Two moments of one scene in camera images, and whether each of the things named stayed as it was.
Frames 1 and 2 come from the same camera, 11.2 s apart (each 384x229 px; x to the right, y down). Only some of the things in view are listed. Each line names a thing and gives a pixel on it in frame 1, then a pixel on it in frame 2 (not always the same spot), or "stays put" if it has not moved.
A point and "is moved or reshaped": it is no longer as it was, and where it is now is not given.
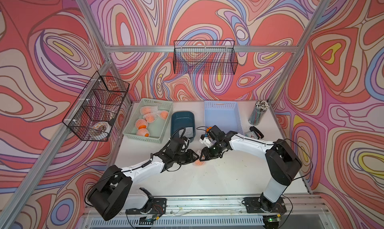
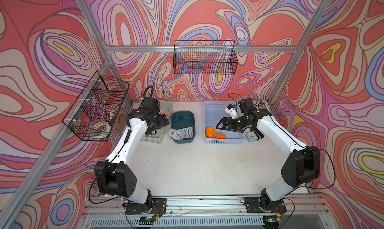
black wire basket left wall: x=92 y=117 stays put
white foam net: x=188 y=132 stays put
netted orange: x=162 y=114 stays put
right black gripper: x=207 y=154 -> x=231 y=127
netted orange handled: x=197 y=163 is moved or reshaped
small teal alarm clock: x=251 y=134 stays put
